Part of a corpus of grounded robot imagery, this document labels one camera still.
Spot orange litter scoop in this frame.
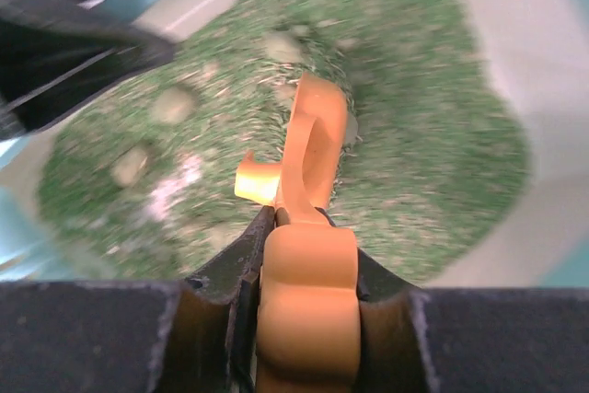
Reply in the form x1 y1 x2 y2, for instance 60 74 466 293
235 73 361 392

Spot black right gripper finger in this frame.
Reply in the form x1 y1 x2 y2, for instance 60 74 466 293
1 206 274 392
1 0 176 135
317 206 589 393

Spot teal cat litter box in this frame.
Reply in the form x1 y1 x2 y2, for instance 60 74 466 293
1 0 588 286

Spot green litter pellets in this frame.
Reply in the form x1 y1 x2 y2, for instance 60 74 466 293
38 0 527 282

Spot green litter clump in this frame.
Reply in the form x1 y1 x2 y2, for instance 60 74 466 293
150 87 196 124
263 30 304 64

